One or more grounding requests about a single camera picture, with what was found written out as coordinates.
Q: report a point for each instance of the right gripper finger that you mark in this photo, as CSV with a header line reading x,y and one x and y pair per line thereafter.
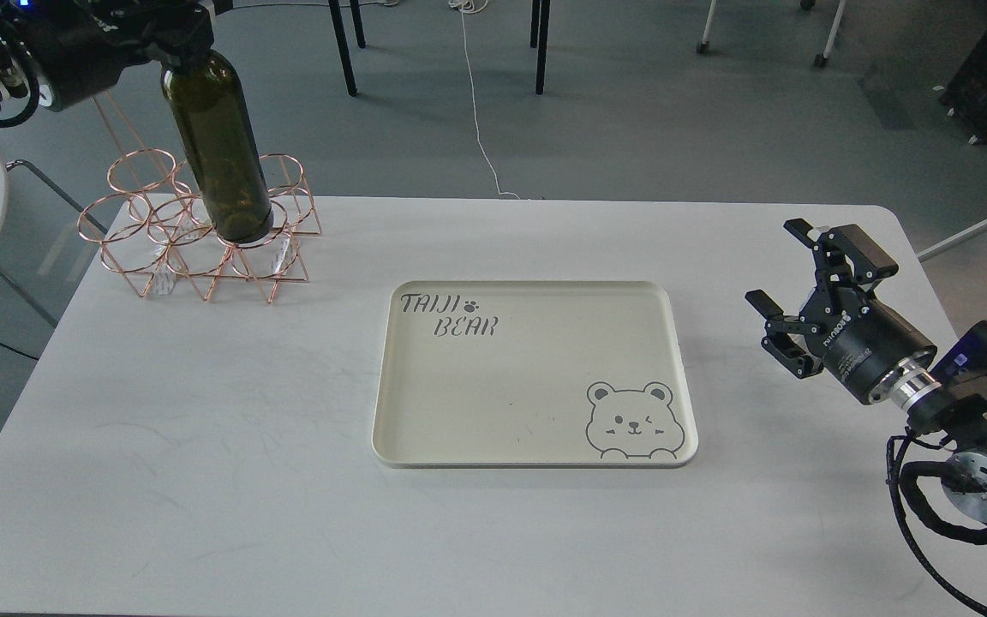
x,y
844,257
778,339

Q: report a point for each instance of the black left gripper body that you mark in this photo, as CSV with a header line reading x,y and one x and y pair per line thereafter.
x,y
80,48

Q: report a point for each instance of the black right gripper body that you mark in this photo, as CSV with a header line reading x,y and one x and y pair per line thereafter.
x,y
859,339

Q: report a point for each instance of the dark green wine bottle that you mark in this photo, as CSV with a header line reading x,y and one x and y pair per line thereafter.
x,y
207,101

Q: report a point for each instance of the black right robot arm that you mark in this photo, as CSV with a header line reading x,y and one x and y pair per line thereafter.
x,y
937,469

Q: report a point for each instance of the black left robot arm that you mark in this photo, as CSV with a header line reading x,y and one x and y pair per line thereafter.
x,y
19,85

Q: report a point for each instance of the white rolling stand legs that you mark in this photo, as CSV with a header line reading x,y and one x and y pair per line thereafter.
x,y
754,28

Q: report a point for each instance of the black table legs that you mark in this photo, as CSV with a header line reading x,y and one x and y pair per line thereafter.
x,y
441,55

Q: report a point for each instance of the cream bear serving tray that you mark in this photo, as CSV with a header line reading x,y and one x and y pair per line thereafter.
x,y
533,373

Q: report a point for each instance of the copper wire bottle rack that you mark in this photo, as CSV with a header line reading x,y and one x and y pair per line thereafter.
x,y
167,236

